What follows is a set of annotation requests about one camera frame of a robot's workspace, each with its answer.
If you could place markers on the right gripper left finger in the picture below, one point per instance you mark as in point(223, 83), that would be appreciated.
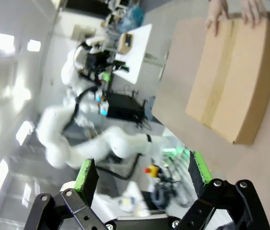
point(89, 179)

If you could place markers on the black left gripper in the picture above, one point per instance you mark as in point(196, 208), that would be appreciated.
point(94, 62)

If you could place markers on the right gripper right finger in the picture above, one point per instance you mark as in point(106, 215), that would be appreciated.
point(221, 203)

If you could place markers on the brown cardboard shipping box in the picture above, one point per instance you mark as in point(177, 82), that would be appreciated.
point(245, 83)

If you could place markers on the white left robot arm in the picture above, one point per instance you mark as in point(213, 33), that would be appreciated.
point(115, 143)

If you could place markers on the small open cardboard box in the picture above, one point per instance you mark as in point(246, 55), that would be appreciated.
point(126, 43)

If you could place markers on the person's right hand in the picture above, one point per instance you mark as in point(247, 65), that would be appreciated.
point(217, 9)

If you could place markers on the person's left hand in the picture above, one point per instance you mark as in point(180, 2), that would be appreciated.
point(253, 9)

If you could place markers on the white table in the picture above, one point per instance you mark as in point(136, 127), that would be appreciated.
point(137, 52)

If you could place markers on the black equipment case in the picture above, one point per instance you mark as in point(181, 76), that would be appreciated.
point(123, 105)

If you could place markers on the blue plastic bag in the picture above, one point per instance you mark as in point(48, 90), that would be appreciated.
point(132, 15)

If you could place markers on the red emergency stop button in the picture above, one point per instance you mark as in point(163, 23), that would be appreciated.
point(151, 170)

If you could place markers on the brown packing tape strip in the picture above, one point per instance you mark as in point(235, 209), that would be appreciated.
point(221, 76)

